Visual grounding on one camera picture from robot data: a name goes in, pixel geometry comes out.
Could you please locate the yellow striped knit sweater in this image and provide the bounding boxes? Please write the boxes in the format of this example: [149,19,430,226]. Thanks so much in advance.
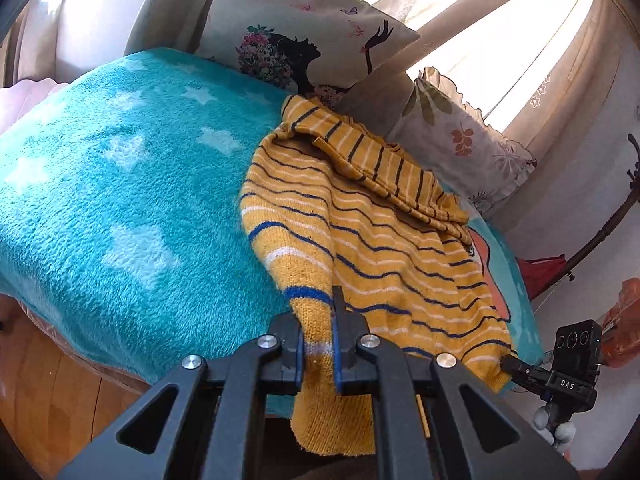
[239,94,514,459]

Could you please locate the person's right hand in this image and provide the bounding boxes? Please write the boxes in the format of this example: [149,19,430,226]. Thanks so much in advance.
[532,404,577,457]

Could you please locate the dark coat stand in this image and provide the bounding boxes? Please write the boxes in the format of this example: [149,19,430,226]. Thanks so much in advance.
[530,132,640,306]

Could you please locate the person's right forearm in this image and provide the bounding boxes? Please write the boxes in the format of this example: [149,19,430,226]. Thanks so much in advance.
[599,279,640,369]

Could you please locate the red cloth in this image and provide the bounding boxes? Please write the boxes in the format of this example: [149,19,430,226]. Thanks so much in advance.
[515,254,569,302]

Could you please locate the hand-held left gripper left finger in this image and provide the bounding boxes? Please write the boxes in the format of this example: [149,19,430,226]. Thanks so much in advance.
[57,312,307,480]

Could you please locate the teal star fleece blanket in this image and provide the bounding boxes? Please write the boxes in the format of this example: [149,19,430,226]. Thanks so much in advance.
[0,47,547,417]

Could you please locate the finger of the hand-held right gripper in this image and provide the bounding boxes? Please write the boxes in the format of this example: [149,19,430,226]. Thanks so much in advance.
[500,354,553,392]

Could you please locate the leaf print ruffled pillow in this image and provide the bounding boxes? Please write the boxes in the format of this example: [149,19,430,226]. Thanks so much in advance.
[384,66,539,217]

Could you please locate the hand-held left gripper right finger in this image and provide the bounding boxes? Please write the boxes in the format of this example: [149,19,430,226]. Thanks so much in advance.
[332,286,582,480]

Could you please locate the pink cloth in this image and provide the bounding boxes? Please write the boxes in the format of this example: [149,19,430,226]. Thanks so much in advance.
[0,77,68,137]

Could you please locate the silhouette print cream pillow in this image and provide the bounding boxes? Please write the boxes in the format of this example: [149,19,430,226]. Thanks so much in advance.
[194,0,422,107]

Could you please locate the beige sheer curtain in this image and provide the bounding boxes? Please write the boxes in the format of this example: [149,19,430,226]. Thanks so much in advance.
[320,0,623,161]

